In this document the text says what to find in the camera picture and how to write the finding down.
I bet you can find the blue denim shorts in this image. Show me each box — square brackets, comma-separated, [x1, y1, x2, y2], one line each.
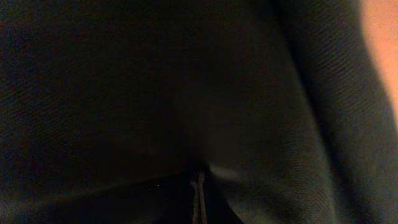
[1, 0, 397, 223]

